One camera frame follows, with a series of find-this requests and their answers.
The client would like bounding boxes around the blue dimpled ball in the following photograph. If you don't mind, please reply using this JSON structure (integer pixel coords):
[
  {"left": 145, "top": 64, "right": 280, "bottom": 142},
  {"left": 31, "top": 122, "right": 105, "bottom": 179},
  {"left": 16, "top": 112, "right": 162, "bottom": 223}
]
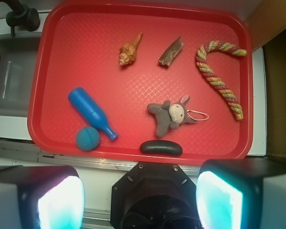
[{"left": 76, "top": 127, "right": 100, "bottom": 151}]

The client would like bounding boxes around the grey plush bunny toy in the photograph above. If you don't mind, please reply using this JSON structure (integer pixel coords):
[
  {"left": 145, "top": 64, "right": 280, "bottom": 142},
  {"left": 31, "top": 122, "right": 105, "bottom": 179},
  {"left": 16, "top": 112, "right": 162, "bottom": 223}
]
[{"left": 147, "top": 94, "right": 209, "bottom": 138}]

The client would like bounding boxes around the grey toy faucet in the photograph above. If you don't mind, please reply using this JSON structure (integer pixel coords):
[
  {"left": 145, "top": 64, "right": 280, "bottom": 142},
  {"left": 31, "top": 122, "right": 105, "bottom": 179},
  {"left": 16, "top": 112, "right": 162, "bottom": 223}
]
[{"left": 0, "top": 0, "right": 41, "bottom": 66}]

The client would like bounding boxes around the tan spiral seashell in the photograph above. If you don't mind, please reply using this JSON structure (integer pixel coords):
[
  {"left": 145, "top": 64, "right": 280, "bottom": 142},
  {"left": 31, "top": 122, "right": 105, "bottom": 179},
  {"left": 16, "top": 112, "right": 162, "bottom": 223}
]
[{"left": 119, "top": 32, "right": 143, "bottom": 66}]

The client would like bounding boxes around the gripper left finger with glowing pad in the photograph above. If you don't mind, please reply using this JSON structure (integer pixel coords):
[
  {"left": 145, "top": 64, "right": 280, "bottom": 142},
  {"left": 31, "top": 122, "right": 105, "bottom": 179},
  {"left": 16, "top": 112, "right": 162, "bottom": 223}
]
[{"left": 0, "top": 166, "right": 85, "bottom": 229}]

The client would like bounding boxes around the red plastic tray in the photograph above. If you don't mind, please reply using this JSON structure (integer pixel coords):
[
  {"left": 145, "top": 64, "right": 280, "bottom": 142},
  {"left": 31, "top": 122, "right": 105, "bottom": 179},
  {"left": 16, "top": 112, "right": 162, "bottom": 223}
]
[{"left": 28, "top": 0, "right": 253, "bottom": 166}]

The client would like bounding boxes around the twisted multicolour rope toy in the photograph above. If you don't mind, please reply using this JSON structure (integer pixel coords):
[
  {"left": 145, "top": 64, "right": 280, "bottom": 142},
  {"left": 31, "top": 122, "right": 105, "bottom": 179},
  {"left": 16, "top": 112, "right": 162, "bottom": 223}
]
[{"left": 195, "top": 40, "right": 247, "bottom": 121}]

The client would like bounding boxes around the dark green bean-shaped stone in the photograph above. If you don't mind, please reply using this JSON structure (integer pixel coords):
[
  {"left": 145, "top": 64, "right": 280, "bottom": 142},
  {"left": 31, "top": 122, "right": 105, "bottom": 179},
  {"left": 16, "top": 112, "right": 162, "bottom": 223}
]
[{"left": 140, "top": 140, "right": 183, "bottom": 156}]

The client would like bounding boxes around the brown cardboard box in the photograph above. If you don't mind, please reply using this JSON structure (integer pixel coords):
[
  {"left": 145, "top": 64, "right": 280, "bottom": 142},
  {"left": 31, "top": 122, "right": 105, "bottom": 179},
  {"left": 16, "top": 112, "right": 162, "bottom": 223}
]
[{"left": 245, "top": 0, "right": 286, "bottom": 52}]

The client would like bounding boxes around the blue plastic bottle toy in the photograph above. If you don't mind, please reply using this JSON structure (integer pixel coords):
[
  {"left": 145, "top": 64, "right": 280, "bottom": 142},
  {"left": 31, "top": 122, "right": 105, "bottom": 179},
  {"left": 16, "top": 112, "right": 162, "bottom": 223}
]
[{"left": 68, "top": 87, "right": 118, "bottom": 141}]

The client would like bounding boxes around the grey toy sink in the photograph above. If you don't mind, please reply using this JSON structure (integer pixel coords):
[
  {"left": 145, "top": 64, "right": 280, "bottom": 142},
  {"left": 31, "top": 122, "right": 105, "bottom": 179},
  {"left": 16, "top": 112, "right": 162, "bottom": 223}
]
[{"left": 0, "top": 32, "right": 41, "bottom": 117}]

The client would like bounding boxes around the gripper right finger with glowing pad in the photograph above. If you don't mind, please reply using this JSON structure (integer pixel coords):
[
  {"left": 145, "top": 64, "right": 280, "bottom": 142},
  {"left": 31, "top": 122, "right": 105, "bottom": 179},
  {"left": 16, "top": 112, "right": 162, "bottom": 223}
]
[{"left": 196, "top": 157, "right": 286, "bottom": 229}]

